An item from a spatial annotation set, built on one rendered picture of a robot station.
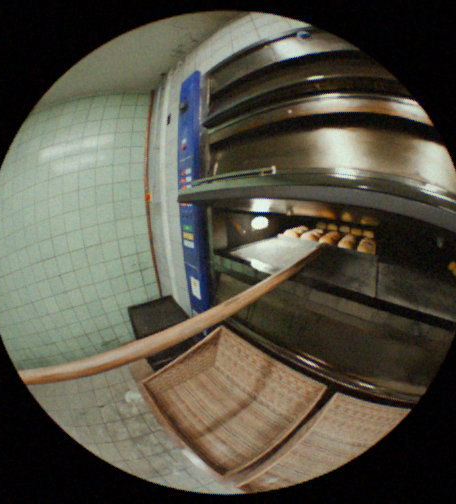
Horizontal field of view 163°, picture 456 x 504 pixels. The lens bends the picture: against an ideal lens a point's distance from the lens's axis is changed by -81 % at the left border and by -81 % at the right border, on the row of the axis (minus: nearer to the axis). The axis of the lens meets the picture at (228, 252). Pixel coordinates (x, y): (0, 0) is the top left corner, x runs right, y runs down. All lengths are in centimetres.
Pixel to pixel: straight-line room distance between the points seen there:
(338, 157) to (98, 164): 147
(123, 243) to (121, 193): 41
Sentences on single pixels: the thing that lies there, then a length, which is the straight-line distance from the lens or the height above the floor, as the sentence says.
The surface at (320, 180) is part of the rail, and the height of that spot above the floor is 143.
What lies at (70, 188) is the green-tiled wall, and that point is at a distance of 150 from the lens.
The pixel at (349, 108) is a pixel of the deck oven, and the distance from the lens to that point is 47.
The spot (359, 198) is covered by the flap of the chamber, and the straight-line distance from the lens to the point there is 25.
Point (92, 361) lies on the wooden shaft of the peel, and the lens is 30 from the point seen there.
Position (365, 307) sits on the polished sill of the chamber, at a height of 117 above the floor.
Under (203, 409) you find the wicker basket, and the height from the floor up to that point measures 59.
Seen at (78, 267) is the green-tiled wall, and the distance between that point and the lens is 153.
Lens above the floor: 140
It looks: 17 degrees down
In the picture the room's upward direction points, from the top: 2 degrees counter-clockwise
